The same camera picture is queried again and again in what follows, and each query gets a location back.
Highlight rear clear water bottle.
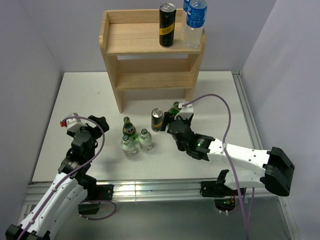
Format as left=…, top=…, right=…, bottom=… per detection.
left=181, top=0, right=190, bottom=33

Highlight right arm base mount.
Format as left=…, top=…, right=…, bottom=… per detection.
left=199, top=180, right=239, bottom=211

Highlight clear soda bottle left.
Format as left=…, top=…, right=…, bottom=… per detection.
left=121, top=135, right=137, bottom=157

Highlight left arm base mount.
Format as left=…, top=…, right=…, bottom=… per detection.
left=78, top=184, right=114, bottom=216

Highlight front clear water bottle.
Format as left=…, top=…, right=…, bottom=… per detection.
left=183, top=0, right=208, bottom=49

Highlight green bottle red label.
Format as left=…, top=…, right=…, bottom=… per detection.
left=122, top=116, right=137, bottom=141

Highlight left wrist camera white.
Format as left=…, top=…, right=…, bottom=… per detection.
left=60, top=112, right=86, bottom=133

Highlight clear soda bottle right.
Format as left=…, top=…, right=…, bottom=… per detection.
left=138, top=128, right=153, bottom=151

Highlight black can on table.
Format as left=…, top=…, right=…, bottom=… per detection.
left=151, top=108, right=164, bottom=132

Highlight black can yellow label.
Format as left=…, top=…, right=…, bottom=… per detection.
left=159, top=2, right=177, bottom=48

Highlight wooden two-tier shelf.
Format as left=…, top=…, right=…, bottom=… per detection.
left=99, top=8, right=207, bottom=112

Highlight clear water bottle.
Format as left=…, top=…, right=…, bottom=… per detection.
left=181, top=0, right=190, bottom=33
left=183, top=0, right=208, bottom=49

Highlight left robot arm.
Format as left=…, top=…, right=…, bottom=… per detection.
left=5, top=113, right=110, bottom=240

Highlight green bottle yellow label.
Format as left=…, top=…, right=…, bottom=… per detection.
left=169, top=101, right=180, bottom=116

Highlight clear soda bottle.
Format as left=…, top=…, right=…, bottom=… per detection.
left=121, top=135, right=137, bottom=157
left=138, top=128, right=153, bottom=151

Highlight aluminium frame rails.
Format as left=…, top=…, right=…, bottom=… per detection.
left=18, top=70, right=301, bottom=240

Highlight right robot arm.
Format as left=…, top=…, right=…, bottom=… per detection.
left=161, top=112, right=295, bottom=198

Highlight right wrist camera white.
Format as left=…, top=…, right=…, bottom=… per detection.
left=174, top=102, right=194, bottom=120

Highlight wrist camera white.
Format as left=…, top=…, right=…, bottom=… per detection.
left=174, top=102, right=194, bottom=120
left=60, top=112, right=86, bottom=133

